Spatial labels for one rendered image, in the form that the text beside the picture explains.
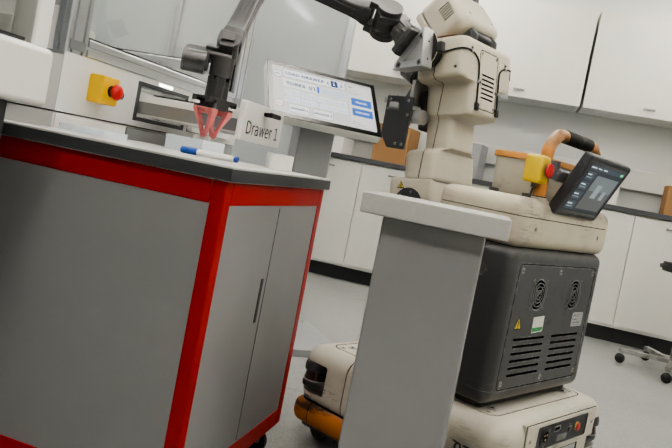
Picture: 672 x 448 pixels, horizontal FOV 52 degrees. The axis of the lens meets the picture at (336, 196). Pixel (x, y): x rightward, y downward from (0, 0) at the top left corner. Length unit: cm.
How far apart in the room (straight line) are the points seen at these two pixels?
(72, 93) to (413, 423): 112
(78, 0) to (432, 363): 117
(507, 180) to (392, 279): 65
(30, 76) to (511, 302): 116
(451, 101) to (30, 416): 136
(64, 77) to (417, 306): 101
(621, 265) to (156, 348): 392
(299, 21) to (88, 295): 264
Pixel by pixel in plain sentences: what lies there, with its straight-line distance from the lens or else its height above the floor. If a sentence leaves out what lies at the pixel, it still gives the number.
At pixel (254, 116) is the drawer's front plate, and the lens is 196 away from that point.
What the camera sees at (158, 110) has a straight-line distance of 204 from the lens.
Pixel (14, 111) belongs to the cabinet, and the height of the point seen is 78.
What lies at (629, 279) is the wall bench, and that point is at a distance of 494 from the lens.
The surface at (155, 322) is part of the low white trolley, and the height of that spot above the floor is 44.
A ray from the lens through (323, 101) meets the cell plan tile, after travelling 301.
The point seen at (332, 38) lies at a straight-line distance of 376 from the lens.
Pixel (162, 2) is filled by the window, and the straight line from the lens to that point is 216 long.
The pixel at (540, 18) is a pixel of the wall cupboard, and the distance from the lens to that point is 536.
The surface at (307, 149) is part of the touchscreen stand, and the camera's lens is 301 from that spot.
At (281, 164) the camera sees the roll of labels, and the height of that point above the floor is 78.
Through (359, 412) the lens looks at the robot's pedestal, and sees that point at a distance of 142.
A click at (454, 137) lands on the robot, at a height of 95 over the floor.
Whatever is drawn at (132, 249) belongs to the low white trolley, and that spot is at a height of 57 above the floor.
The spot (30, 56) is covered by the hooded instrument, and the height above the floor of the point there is 88.
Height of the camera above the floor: 79
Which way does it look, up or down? 2 degrees down
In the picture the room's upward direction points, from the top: 11 degrees clockwise
